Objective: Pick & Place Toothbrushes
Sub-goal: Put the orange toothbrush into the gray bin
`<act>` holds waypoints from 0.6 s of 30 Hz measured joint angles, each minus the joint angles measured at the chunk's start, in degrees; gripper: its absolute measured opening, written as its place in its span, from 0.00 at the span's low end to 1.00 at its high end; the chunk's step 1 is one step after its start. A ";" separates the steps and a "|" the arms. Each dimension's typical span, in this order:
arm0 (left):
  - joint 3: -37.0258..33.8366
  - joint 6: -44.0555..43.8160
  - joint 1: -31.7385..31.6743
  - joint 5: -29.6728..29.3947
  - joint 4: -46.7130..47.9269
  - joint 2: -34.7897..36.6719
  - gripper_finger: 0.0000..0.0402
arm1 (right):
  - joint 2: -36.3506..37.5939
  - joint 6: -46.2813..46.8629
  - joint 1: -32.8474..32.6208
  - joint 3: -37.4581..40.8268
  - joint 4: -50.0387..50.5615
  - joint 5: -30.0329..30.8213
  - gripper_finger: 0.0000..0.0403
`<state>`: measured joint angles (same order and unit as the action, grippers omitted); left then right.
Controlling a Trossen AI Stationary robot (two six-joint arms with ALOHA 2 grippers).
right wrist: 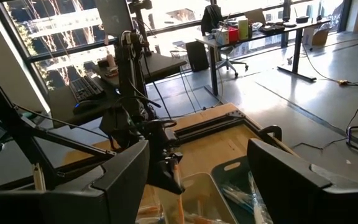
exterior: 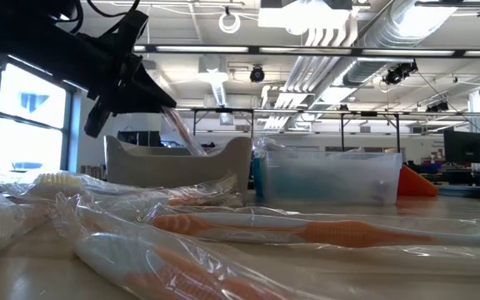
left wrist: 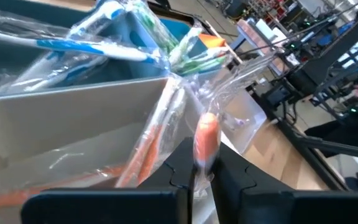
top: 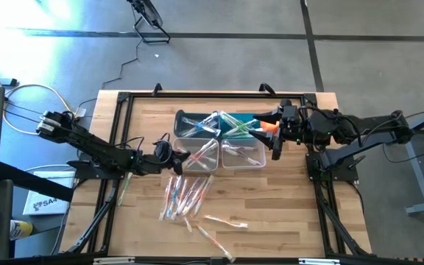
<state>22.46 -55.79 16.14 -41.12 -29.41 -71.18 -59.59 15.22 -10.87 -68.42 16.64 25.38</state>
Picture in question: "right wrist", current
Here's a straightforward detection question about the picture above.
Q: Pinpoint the brown cardboard box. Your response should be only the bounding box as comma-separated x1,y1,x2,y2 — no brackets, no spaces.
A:
301,26,331,47

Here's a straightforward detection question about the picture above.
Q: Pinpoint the black floor cable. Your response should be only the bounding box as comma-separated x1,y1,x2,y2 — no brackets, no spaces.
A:
290,99,358,151

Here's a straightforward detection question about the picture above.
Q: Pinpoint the black computer keyboard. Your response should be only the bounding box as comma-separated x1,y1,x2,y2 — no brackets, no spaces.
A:
68,75,106,103

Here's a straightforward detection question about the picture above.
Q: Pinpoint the white and blue box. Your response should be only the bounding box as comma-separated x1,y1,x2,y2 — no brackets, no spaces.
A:
215,27,230,46

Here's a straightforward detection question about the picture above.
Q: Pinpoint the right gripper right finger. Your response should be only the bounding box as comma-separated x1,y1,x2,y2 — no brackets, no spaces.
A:
247,138,333,224

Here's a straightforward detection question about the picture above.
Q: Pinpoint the black office chair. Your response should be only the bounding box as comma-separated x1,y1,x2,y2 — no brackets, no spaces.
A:
200,4,250,78

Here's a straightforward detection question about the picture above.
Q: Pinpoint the white bracket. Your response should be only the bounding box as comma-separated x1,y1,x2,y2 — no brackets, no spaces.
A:
32,163,47,191

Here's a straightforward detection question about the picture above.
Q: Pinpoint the large window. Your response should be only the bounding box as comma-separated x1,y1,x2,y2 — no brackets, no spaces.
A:
0,0,354,91

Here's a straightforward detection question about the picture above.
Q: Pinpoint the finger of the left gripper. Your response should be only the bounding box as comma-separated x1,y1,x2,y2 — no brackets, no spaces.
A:
165,148,183,166
149,156,185,196

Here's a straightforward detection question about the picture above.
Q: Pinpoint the small pale bottle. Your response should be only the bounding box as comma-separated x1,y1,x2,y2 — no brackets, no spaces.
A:
106,53,118,70

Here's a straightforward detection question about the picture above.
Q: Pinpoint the black stand pole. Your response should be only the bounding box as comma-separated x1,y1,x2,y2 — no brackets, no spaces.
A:
128,0,155,57

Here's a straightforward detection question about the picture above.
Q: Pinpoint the red box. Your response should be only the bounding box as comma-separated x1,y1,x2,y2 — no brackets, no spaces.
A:
227,27,241,44

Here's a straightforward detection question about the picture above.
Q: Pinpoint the grey translucent plastic bin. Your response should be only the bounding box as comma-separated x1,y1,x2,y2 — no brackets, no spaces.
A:
154,172,239,224

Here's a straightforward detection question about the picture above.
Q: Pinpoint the pale green canister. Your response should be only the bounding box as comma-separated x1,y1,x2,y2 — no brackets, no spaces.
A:
237,17,250,40

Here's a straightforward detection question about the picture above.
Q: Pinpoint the grey flat panel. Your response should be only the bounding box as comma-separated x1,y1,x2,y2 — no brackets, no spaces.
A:
94,0,129,37

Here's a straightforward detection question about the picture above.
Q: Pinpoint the floor cable with yellow plug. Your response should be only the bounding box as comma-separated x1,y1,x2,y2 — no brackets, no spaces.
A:
301,43,358,88

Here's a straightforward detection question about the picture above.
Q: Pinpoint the black table clamp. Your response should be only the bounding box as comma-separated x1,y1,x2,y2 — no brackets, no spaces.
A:
258,124,283,142

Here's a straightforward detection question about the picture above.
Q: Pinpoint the long black desk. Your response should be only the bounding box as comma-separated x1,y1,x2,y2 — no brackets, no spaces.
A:
195,17,332,97

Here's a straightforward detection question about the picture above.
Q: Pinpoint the dark slate plastic bin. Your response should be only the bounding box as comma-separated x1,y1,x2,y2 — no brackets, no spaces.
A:
211,155,260,224

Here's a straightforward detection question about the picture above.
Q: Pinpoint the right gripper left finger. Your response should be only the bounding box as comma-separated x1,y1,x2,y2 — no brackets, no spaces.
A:
91,139,151,224

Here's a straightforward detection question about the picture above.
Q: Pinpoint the black computer tower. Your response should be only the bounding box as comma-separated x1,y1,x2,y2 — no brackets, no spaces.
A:
185,40,211,73

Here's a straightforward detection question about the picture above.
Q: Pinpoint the black computer mouse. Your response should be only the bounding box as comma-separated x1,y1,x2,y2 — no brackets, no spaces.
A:
72,99,101,114

